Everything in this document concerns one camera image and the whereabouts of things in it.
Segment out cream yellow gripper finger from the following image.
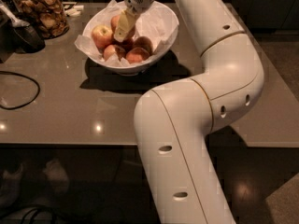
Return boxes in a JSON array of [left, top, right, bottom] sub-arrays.
[[114, 8, 139, 42]]

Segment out black cable on table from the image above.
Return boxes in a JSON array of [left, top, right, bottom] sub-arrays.
[[0, 71, 42, 111]]

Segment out left red yellow apple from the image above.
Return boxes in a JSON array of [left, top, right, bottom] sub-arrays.
[[91, 25, 113, 49]]

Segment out glass jar of dried chips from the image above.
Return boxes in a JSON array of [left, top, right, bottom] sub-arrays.
[[13, 0, 69, 39]]

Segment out white paper liner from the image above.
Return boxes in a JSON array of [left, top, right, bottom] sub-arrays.
[[74, 0, 179, 68]]

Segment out black round appliance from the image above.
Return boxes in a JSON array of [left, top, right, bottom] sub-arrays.
[[0, 0, 45, 53]]

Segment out small white items behind jar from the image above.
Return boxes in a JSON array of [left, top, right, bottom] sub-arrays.
[[64, 4, 84, 17]]

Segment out white shoe under table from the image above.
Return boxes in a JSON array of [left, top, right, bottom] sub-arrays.
[[43, 159, 69, 195], [0, 164, 23, 208]]

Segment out white bowl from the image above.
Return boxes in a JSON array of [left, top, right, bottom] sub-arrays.
[[82, 0, 180, 77]]

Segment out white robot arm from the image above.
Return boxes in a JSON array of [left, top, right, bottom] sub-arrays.
[[134, 0, 264, 224]]

